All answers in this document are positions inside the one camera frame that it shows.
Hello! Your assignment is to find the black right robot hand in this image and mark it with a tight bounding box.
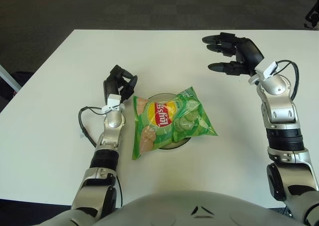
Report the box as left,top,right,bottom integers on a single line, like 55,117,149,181
201,32,265,77

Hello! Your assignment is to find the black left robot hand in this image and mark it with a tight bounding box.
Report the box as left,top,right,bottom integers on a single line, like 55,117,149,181
103,64,138,104

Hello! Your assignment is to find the green chips bag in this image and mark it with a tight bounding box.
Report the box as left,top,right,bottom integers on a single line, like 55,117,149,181
131,85,219,161

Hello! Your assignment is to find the white plate black rim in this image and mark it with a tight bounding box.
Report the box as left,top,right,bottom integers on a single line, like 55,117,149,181
149,93,192,151

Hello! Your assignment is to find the white left wrist connector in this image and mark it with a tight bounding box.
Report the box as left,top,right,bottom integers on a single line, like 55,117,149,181
101,94,125,113

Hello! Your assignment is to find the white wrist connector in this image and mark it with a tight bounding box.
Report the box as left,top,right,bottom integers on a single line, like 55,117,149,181
101,94,125,113
254,60,278,81

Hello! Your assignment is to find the white right wrist connector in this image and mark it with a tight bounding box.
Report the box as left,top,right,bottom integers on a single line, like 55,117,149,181
254,60,278,81

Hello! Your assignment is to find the black office chair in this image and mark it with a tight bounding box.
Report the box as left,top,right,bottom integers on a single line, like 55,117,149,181
303,3,319,31

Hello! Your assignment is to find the grey robot torso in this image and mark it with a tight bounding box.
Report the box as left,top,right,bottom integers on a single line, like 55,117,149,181
48,190,307,226

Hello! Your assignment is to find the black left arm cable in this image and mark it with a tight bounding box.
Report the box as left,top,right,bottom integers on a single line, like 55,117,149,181
78,106,105,148

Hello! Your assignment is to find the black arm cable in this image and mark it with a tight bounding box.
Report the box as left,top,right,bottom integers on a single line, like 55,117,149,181
78,106,105,148
274,59,299,99

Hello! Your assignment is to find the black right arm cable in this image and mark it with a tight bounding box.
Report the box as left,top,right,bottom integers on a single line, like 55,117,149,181
274,59,299,99

